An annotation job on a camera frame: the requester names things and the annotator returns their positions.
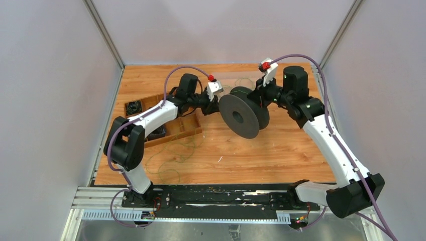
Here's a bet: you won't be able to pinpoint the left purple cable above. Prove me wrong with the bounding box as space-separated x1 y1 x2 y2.
106 65 216 228

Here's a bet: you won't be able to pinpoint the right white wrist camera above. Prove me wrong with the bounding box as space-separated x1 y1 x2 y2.
258 58 278 87

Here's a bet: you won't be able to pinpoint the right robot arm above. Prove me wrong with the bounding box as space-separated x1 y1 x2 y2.
248 63 385 218

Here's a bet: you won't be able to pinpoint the translucent plastic bin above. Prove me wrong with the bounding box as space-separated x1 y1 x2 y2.
212 71 263 97

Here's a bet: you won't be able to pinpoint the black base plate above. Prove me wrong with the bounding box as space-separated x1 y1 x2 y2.
122 183 320 220

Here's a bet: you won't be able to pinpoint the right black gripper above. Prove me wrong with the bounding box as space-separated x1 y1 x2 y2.
247 74 292 108

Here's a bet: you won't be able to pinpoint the purple cable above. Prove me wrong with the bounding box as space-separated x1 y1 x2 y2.
263 54 398 241
106 65 216 228

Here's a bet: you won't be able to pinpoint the green wires in bin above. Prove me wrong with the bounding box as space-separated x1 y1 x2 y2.
233 77 255 90

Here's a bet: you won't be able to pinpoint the dark grey spool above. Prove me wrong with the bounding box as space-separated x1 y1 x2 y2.
219 86 270 139

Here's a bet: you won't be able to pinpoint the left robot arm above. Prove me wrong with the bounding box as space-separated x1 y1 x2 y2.
103 74 223 207

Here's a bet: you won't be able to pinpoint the green wire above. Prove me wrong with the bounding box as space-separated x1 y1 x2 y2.
145 87 254 188

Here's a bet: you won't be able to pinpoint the aluminium frame rail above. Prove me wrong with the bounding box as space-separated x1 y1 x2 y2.
61 184 384 240

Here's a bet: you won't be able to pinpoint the wooden compartment tray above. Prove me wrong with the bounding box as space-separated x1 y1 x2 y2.
124 94 202 148

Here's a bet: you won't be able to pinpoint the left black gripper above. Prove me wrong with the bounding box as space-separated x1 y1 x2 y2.
188 89 223 116

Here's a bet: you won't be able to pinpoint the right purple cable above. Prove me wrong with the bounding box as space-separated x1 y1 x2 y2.
263 54 398 241

